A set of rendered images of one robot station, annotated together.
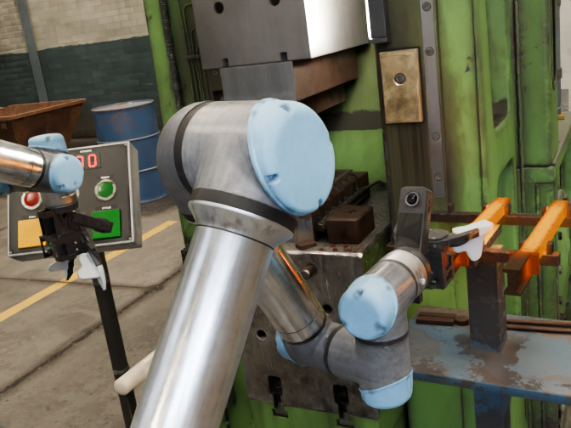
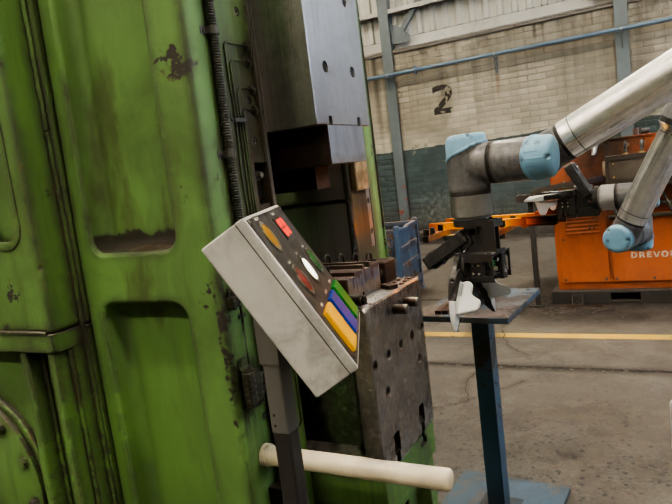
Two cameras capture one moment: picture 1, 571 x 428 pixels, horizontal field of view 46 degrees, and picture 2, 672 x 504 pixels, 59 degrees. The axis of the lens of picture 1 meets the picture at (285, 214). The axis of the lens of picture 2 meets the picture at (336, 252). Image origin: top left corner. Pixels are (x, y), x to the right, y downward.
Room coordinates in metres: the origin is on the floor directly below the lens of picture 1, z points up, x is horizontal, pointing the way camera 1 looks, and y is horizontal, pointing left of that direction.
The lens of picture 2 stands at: (1.71, 1.59, 1.25)
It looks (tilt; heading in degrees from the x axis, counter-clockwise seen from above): 7 degrees down; 270
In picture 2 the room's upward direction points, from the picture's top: 7 degrees counter-clockwise
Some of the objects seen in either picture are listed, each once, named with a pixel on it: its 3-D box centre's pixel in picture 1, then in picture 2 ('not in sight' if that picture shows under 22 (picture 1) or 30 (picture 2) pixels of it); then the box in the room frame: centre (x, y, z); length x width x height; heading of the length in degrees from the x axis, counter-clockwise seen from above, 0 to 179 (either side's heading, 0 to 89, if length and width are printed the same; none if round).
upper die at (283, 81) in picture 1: (294, 73); (280, 154); (1.84, -0.07, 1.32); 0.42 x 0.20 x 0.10; 152
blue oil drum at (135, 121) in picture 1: (132, 152); not in sight; (6.34, 1.35, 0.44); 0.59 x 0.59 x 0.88
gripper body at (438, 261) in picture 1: (420, 262); (578, 202); (0.99, -0.20, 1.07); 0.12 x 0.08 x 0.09; 146
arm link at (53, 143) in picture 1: (49, 160); (469, 164); (1.46, 0.49, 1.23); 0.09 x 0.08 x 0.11; 146
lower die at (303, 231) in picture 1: (310, 202); (297, 282); (1.84, -0.07, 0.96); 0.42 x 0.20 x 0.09; 152
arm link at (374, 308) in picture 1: (377, 301); (637, 196); (0.86, -0.11, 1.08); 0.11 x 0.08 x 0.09; 146
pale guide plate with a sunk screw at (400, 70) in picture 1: (401, 87); (357, 162); (1.62, -0.31, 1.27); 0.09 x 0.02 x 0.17; 62
